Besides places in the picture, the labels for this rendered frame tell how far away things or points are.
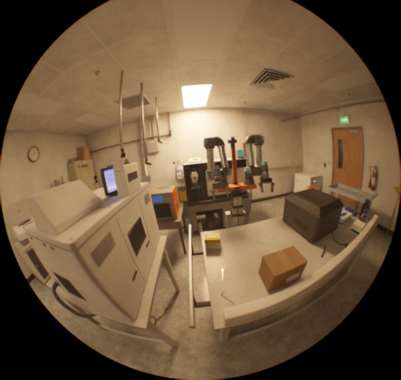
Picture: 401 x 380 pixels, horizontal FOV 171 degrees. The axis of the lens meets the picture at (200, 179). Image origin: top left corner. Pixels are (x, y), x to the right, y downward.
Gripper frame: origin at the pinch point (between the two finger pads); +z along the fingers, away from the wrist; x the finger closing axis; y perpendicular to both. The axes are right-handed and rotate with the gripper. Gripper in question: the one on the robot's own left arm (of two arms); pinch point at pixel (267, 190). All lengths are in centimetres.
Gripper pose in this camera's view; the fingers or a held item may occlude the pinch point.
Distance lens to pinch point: 147.5
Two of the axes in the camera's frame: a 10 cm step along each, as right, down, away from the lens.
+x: 9.9, 0.1, 1.0
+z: 0.2, 9.8, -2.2
